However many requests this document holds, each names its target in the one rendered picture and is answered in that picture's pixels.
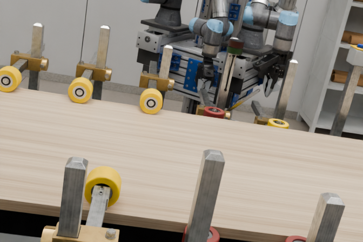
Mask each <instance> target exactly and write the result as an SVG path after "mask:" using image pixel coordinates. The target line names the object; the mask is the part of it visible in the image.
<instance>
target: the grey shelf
mask: <svg viewBox="0 0 363 242"><path fill-rule="evenodd" d="M344 30H345V31H351V32H357V33H363V2H359V1H353V0H329V2H328V6H327V9H326V13H325V17H324V21H323V23H322V27H321V31H320V35H319V38H318V42H317V46H316V49H315V53H314V56H313V60H312V64H311V68H310V71H309V74H308V78H307V82H306V85H305V89H304V93H303V96H302V100H301V103H300V107H299V111H298V114H297V118H296V120H297V121H299V122H300V121H301V119H302V118H303V119H304V121H305V122H306V123H307V124H308V126H309V127H310V129H309V132H311V133H314V131H315V128H316V127H318V128H322V129H329V130H331V128H332V125H333V121H334V117H335V114H336V112H337V108H338V105H339V102H340V98H341V95H342V91H343V89H344V85H345V84H343V83H337V82H332V81H331V73H332V70H333V69H334V70H340V71H346V72H349V69H350V66H351V64H350V63H348V62H347V61H346V59H347V55H348V52H349V49H350V46H351V45H352V44H349V43H348V42H344V41H341V39H342V36H343V33H344ZM343 132H349V133H356V134H360V135H363V86H357V87H356V89H355V93H354V96H353V99H352V102H351V106H350V109H349V112H348V115H347V118H346V121H345V125H344V128H343Z"/></svg>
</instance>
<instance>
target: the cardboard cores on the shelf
mask: <svg viewBox="0 0 363 242"><path fill-rule="evenodd" d="M353 1H359V2H363V0H353ZM341 41H344V42H348V43H349V44H353V45H358V44H363V33H357V32H351V31H345V30H344V33H343V36H342V39H341ZM347 75H348V72H346V71H340V70H334V69H333V70H332V73H331V81H332V82H337V83H343V84H345V82H346V78H347ZM357 86H363V75H362V74H360V77H359V80H358V83H357Z"/></svg>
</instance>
